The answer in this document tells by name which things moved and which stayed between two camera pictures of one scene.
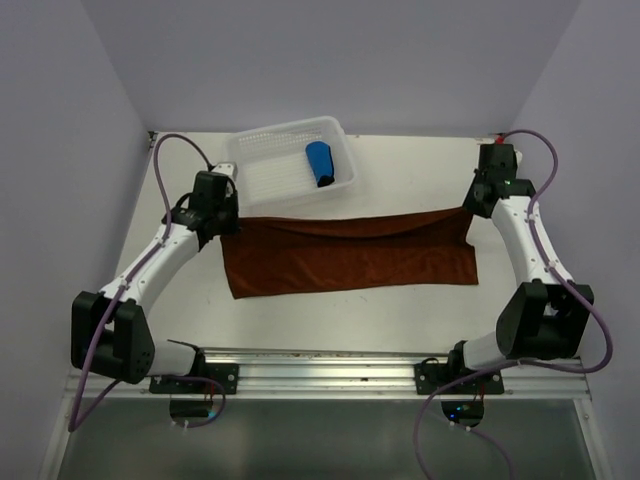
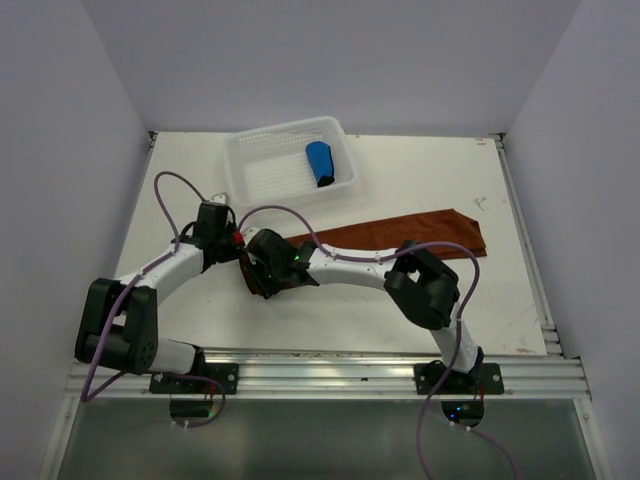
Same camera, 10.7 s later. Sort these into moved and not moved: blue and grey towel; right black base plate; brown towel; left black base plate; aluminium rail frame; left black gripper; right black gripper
Moved: left black gripper; brown towel; right black gripper
Not moved: left black base plate; right black base plate; blue and grey towel; aluminium rail frame
